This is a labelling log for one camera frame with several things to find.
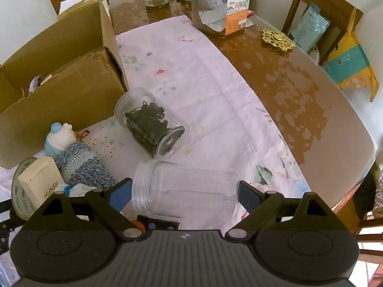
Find clear plastic jar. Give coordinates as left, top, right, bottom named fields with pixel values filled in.
left=132, top=159, right=239, bottom=221

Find cream carton box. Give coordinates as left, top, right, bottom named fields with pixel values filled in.
left=17, top=156, right=64, bottom=208

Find clear jar with black bits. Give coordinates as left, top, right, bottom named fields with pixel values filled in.
left=114, top=88, right=189, bottom=158

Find clear tape roll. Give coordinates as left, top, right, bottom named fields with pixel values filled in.
left=11, top=157, right=36, bottom=220

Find purple flower hair tie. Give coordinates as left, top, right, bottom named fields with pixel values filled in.
left=27, top=74, right=43, bottom=95

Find white blue-striped sock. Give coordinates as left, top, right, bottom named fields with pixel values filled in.
left=55, top=183, right=96, bottom=197

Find black toy with orange buttons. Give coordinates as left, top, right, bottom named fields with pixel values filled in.
left=132, top=215, right=180, bottom=233

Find grey knitted sock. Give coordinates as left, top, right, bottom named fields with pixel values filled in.
left=55, top=141, right=118, bottom=190

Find blue white snowman doll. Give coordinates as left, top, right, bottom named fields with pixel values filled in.
left=44, top=122, right=77, bottom=160

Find pink floral tablecloth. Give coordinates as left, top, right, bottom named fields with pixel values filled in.
left=0, top=14, right=312, bottom=234

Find open cardboard box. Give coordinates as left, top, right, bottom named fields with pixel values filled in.
left=1, top=1, right=129, bottom=168

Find yellow teal bag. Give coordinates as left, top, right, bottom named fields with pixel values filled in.
left=321, top=8, right=379, bottom=102

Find gold snowflake coaster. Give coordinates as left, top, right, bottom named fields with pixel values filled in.
left=262, top=29, right=296, bottom=52

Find teal packet on chair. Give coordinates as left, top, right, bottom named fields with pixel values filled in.
left=288, top=3, right=330, bottom=53

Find large clear black-lid jar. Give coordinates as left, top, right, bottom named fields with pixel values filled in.
left=191, top=0, right=250, bottom=38

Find wooden chair near right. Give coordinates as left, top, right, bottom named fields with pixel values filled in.
left=282, top=0, right=363, bottom=64

